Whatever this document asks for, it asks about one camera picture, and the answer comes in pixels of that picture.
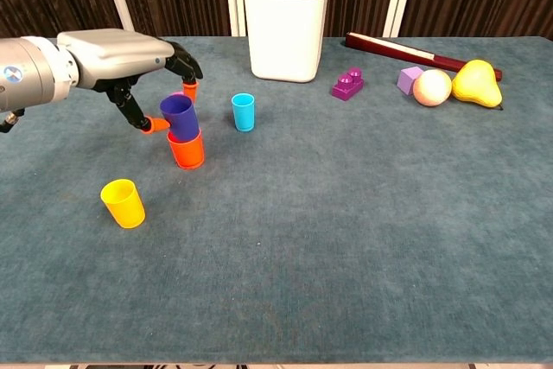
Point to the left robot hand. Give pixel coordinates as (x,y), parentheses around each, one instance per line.
(116,51)

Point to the dark purple plastic cup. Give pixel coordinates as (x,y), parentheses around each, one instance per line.
(183,120)

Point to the cyan plastic cup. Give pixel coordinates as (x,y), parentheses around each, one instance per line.
(243,114)

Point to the yellow plastic cup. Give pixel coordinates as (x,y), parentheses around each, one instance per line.
(124,209)

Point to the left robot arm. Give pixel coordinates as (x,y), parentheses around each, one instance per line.
(30,71)

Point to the orange plastic cup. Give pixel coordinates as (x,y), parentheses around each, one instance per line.
(186,155)

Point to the white plastic bin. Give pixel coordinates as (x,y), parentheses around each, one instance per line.
(285,32)

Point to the magenta toy brick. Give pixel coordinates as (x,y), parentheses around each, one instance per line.
(347,86)

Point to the dark red folded fan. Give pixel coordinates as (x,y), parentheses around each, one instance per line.
(389,48)

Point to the teal table cloth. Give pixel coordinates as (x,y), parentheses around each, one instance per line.
(324,235)

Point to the lilac toy cube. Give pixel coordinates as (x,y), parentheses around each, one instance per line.
(407,80)

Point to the peach toy ball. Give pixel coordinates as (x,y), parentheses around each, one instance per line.
(432,88)

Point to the yellow toy pear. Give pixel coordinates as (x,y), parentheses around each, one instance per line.
(475,86)

